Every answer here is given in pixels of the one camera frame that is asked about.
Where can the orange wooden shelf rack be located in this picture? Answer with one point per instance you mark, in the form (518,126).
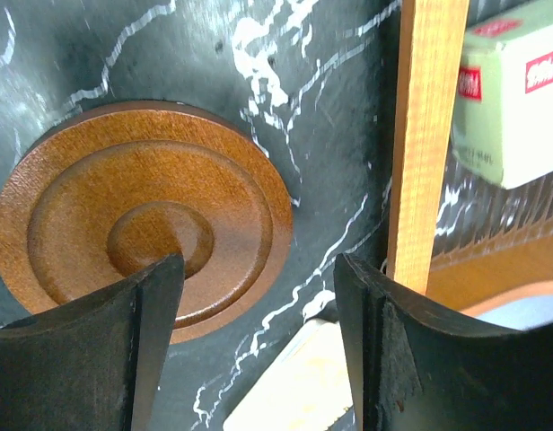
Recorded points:
(430,38)

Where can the red white small box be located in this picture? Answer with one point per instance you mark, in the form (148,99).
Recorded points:
(502,122)

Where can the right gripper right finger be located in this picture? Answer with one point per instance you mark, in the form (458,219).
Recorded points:
(414,364)

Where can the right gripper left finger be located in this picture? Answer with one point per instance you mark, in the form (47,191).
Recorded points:
(94,363)

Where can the yellow small block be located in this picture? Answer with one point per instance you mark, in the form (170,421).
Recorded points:
(307,385)

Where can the ringed wooden coaster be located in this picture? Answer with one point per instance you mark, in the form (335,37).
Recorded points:
(119,187)

